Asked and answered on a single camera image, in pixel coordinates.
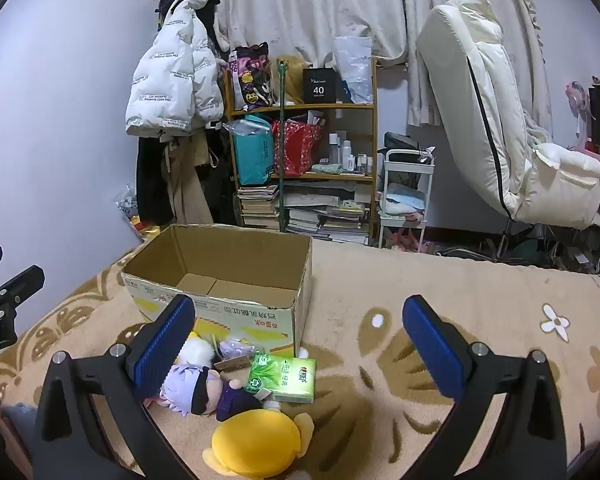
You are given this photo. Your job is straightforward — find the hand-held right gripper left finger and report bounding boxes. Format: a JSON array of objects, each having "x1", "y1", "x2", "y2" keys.
[{"x1": 30, "y1": 294, "x2": 197, "y2": 480}]

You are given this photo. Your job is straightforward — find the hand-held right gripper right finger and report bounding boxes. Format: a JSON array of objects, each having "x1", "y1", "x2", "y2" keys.
[{"x1": 401, "y1": 295, "x2": 568, "y2": 480}]

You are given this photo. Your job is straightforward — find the lavender-haired blindfolded plush doll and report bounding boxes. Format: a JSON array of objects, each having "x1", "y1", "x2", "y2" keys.
[{"x1": 147, "y1": 360, "x2": 277, "y2": 423}]

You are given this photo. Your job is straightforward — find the cardboard box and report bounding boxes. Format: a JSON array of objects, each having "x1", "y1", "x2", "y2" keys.
[{"x1": 121, "y1": 224, "x2": 314, "y2": 357}]

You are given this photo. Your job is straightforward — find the green tissue pack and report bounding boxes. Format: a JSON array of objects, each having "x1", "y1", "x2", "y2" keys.
[{"x1": 246, "y1": 352, "x2": 318, "y2": 405}]

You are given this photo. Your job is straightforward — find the yellow plush toy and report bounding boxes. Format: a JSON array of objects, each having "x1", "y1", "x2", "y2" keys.
[{"x1": 202, "y1": 409, "x2": 315, "y2": 479}]

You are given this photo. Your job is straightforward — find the beige floral blanket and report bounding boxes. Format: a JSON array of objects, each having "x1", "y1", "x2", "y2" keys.
[{"x1": 0, "y1": 237, "x2": 600, "y2": 480}]

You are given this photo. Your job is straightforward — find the pink items under cart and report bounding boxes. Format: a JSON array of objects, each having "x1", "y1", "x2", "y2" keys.
[{"x1": 385, "y1": 227, "x2": 431, "y2": 253}]

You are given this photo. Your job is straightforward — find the red and yellow packet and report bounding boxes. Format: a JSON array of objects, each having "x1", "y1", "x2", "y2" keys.
[{"x1": 130, "y1": 215, "x2": 162, "y2": 243}]

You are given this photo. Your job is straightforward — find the clear bag of small things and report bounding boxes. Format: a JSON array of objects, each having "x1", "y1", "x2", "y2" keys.
[{"x1": 117, "y1": 187, "x2": 141, "y2": 218}]

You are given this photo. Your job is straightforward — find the blue and white cloth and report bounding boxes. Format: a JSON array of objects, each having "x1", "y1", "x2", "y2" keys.
[{"x1": 385, "y1": 182, "x2": 426, "y2": 213}]

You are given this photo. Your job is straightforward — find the white trolley cart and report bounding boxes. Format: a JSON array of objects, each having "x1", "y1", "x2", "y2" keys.
[{"x1": 377, "y1": 147, "x2": 437, "y2": 248}]

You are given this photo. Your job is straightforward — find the beige coat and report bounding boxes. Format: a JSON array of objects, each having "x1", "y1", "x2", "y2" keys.
[{"x1": 162, "y1": 132, "x2": 216, "y2": 226}]

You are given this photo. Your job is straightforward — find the black coat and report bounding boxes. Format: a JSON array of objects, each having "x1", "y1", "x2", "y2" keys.
[{"x1": 136, "y1": 135, "x2": 176, "y2": 226}]

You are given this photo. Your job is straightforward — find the narrow stack of books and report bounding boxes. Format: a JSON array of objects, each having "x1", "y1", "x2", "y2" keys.
[{"x1": 236, "y1": 185, "x2": 281, "y2": 231}]

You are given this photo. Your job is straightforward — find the black bag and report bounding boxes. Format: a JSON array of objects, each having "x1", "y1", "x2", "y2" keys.
[{"x1": 384, "y1": 131, "x2": 422, "y2": 155}]

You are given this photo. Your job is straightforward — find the row of cosmetic bottles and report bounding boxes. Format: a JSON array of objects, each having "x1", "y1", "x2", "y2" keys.
[{"x1": 327, "y1": 132, "x2": 376, "y2": 173}]

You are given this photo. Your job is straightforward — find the teal bag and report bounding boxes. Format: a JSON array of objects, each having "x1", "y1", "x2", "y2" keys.
[{"x1": 230, "y1": 115, "x2": 276, "y2": 186}]

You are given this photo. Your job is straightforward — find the green pole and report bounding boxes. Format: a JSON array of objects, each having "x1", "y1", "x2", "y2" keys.
[{"x1": 276, "y1": 58, "x2": 290, "y2": 233}]

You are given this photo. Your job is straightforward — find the red bag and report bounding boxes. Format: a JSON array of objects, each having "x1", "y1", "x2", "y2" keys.
[{"x1": 271, "y1": 119, "x2": 323, "y2": 177}]

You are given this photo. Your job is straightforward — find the wooden shelf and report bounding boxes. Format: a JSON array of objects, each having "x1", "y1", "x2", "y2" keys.
[{"x1": 224, "y1": 57, "x2": 379, "y2": 247}]

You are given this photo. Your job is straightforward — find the white recliner chair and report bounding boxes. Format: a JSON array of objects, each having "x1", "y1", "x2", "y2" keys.
[{"x1": 415, "y1": 0, "x2": 600, "y2": 231}]

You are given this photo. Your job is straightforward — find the white puffer jacket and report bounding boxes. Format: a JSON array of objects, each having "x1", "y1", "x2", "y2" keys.
[{"x1": 125, "y1": 0, "x2": 226, "y2": 137}]

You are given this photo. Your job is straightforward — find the colourful printed bag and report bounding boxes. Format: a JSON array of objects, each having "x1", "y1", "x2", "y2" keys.
[{"x1": 228, "y1": 42, "x2": 272, "y2": 112}]

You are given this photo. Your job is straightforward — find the black box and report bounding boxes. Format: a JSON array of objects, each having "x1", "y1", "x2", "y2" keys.
[{"x1": 302, "y1": 66, "x2": 342, "y2": 103}]

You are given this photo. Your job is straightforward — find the white plastic bag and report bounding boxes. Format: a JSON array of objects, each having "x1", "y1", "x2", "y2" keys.
[{"x1": 333, "y1": 36, "x2": 375, "y2": 106}]

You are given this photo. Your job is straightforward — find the pink fan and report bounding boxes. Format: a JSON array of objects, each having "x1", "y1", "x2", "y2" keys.
[{"x1": 564, "y1": 80, "x2": 596, "y2": 148}]

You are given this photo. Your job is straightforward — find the tan fuzzy item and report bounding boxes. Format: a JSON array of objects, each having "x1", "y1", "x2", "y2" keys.
[{"x1": 267, "y1": 56, "x2": 306, "y2": 106}]

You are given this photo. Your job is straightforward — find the white floral curtain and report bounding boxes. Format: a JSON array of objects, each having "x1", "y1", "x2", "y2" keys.
[{"x1": 215, "y1": 0, "x2": 553, "y2": 128}]

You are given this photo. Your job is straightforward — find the white fluffy plush keychain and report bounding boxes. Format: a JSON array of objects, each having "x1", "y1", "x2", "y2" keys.
[{"x1": 175, "y1": 332, "x2": 216, "y2": 368}]

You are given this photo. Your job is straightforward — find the small lavender plush keychain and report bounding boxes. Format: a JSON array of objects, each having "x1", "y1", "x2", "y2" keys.
[{"x1": 219, "y1": 341, "x2": 256, "y2": 361}]

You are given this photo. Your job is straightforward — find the tangle of cables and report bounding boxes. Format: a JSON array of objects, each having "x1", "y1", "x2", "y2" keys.
[{"x1": 430, "y1": 230, "x2": 600, "y2": 273}]

